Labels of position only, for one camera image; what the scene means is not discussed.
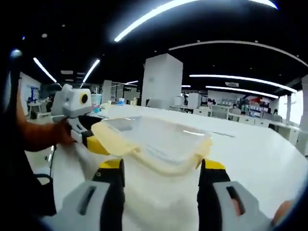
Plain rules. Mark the person in dark shirt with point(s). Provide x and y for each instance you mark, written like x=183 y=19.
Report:
x=21 y=183

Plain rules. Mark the short ceiling light strip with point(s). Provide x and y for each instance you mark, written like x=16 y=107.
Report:
x=44 y=69
x=90 y=72

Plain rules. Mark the person's right hand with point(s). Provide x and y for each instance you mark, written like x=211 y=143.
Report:
x=284 y=211

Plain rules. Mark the row of white office desks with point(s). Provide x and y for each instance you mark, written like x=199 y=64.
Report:
x=250 y=120

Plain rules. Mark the long curved ceiling light strip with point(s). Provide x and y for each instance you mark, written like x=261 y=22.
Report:
x=243 y=78
x=240 y=90

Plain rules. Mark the long bright ceiling light strip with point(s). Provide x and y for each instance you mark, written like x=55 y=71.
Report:
x=154 y=16

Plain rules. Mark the red blue wall banner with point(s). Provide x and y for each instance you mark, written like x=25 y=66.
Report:
x=255 y=99

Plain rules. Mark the person's left hand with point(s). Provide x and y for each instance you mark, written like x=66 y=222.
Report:
x=61 y=132

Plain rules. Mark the white column by window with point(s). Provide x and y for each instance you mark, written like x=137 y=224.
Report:
x=303 y=113

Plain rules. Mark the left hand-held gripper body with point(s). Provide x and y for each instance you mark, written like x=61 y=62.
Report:
x=72 y=103

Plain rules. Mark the white square column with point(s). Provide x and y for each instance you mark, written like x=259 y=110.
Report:
x=161 y=81

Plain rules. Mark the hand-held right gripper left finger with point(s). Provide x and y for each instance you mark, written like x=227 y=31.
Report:
x=96 y=207

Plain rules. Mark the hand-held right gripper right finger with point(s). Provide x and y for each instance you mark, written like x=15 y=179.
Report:
x=211 y=207

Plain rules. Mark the storage box lid cream latches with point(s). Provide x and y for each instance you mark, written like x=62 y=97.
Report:
x=113 y=139

